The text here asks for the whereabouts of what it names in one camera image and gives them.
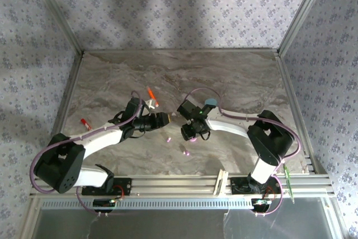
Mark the blue earbud charging case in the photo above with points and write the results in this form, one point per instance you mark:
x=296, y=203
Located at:
x=211, y=102

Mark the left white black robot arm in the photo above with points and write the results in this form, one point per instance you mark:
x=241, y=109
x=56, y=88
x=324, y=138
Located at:
x=60, y=163

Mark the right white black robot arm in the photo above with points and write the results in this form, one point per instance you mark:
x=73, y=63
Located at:
x=271, y=138

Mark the orange marker pen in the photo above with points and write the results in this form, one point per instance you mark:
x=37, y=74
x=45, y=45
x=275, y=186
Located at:
x=151, y=93

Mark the white clip block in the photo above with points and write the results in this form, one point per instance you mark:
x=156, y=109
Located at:
x=221, y=182

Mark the red capped marker pen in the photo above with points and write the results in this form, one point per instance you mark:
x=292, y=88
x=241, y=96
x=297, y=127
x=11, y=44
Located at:
x=86, y=124

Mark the left black controller box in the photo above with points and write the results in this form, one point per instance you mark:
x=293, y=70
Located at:
x=104, y=203

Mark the black controller box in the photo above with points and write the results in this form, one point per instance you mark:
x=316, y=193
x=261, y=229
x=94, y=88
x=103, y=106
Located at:
x=261, y=203
x=104, y=203

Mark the grey metal panel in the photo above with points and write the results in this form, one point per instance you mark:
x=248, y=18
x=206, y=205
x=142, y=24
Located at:
x=181, y=225

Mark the right black controller box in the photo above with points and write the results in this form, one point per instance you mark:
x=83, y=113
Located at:
x=261, y=203

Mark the green pen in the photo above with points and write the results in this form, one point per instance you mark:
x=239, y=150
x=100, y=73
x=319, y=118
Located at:
x=288, y=183

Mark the left white camera bracket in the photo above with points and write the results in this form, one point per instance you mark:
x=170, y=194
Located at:
x=152, y=104

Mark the aluminium mounting rail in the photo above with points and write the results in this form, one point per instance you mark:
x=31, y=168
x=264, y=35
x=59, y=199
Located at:
x=173, y=185

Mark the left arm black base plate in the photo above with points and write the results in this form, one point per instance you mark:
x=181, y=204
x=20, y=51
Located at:
x=124, y=185

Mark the aluminium table end rail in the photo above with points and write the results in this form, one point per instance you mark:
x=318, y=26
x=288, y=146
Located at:
x=181, y=50

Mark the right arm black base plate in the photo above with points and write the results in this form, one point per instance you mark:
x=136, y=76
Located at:
x=237, y=185

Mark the aluminium table side rail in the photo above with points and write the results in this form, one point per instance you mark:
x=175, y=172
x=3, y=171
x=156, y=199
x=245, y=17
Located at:
x=294, y=110
x=63, y=110

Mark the aluminium frame post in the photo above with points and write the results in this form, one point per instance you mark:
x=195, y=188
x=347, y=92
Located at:
x=58, y=12
x=302, y=12

